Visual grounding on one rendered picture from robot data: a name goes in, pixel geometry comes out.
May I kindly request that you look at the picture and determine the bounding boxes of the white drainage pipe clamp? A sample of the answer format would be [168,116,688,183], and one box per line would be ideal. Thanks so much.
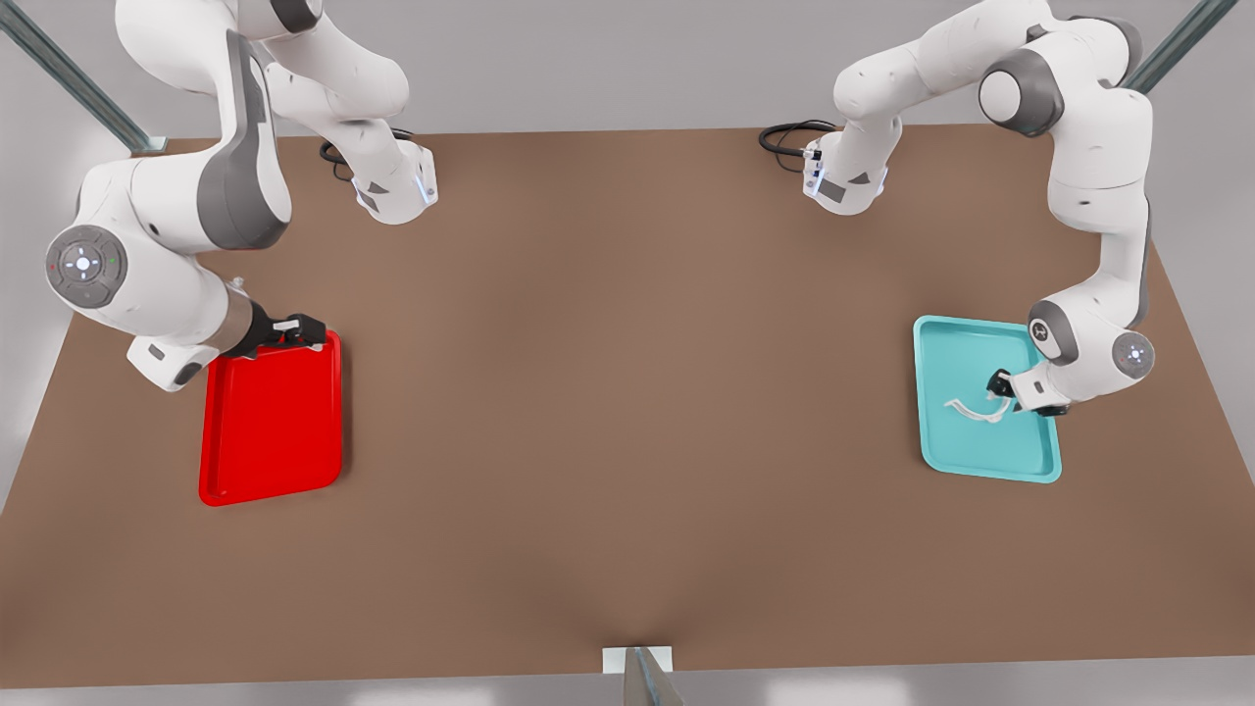
[944,391,1018,425]

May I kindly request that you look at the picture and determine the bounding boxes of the teal rectangular tray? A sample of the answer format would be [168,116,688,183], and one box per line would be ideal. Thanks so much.
[913,315,1063,484]

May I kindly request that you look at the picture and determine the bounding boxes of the red rectangular tray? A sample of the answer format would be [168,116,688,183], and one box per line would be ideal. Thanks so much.
[199,329,343,508]

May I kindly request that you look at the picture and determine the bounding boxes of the black cable loop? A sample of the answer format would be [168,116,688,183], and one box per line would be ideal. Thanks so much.
[319,127,417,183]
[758,120,840,175]

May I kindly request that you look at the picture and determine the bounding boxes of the silver frame post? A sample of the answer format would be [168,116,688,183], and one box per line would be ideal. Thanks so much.
[1124,0,1240,96]
[0,0,168,154]
[602,645,687,706]

